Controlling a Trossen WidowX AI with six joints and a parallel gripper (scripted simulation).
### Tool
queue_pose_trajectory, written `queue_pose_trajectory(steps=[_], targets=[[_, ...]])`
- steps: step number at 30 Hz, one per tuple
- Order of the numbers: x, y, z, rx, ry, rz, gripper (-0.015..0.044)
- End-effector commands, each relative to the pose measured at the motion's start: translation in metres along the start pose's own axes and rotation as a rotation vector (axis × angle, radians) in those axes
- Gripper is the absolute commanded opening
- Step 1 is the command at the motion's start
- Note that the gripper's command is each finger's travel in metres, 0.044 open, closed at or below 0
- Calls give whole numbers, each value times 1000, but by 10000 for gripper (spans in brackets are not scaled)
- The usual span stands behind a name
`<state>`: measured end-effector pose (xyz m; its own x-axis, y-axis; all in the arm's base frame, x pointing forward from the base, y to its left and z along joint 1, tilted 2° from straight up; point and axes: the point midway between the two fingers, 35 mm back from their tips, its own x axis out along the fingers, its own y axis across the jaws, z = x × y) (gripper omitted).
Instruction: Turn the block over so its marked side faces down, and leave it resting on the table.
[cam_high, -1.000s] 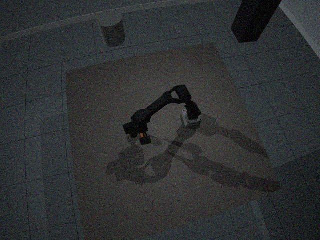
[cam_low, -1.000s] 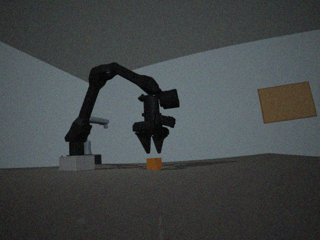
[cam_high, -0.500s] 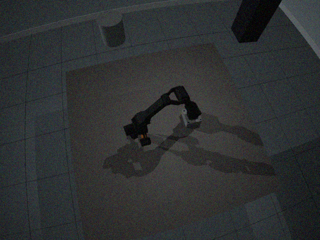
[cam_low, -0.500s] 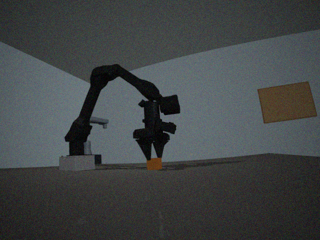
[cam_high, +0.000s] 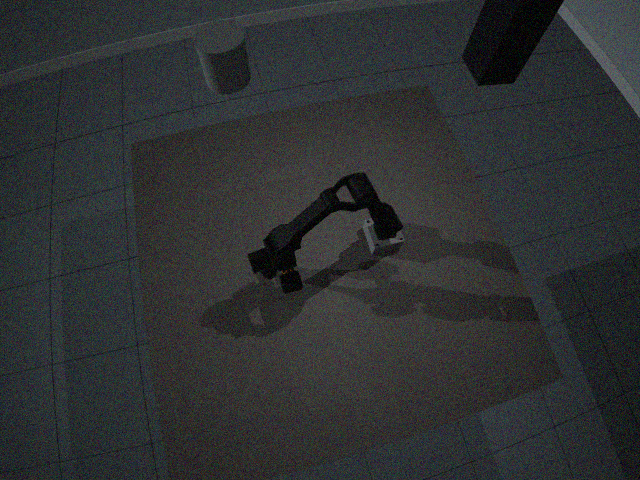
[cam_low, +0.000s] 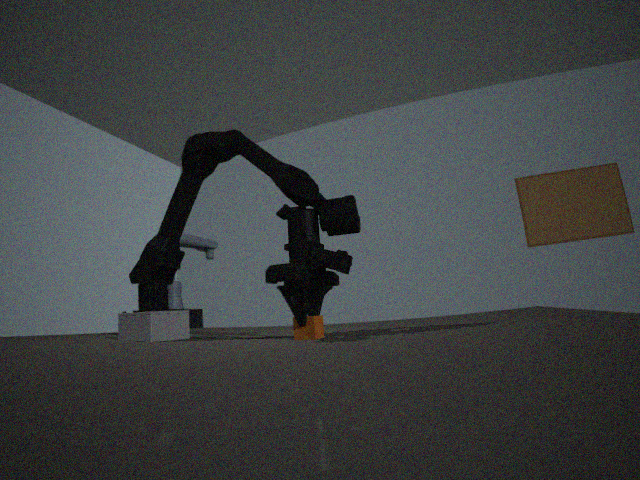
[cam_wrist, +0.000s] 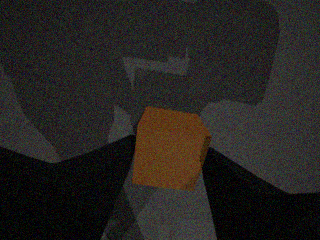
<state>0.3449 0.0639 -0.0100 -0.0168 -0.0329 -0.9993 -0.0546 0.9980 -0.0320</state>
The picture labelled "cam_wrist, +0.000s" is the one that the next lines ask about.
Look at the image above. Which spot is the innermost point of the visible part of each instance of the brown block with dark square side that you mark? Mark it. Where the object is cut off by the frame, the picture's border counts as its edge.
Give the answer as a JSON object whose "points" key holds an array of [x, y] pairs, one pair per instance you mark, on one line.
{"points": [[170, 149]]}

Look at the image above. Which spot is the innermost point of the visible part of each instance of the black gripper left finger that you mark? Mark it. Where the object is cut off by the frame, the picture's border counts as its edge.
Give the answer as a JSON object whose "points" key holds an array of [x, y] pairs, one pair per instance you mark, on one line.
{"points": [[79, 194]]}

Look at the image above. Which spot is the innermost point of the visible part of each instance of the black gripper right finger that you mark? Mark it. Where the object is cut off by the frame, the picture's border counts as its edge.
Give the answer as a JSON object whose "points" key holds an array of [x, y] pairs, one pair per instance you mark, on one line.
{"points": [[245, 207]]}

